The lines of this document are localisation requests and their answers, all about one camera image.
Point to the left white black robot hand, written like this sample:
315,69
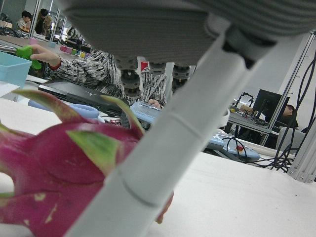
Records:
148,32

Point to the pink green dragon fruit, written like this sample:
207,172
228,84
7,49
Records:
49,160

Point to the person in patterned sweater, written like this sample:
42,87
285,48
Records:
84,69

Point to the light blue teach pendant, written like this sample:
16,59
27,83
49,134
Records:
145,113

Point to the wide pink box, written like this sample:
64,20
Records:
66,49

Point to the black laptop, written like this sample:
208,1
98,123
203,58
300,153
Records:
74,92

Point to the small blue box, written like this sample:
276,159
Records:
52,44

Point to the person in brown jacket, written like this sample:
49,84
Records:
43,22

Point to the small pink box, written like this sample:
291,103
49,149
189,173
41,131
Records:
33,41

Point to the person in light shirt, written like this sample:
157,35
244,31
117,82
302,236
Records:
23,21

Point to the cluttered grey desk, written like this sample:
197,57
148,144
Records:
249,121

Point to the black monitor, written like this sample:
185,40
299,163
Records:
265,103

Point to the light blue plastic bin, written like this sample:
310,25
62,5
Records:
12,71

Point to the teach pendant with red button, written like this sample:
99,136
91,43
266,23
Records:
232,148

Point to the seated person in black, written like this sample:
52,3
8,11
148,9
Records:
288,116

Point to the grey chair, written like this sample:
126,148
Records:
291,139

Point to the thin aluminium frame post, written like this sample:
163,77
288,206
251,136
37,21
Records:
291,84

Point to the thick aluminium frame post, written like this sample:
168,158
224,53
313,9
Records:
304,153

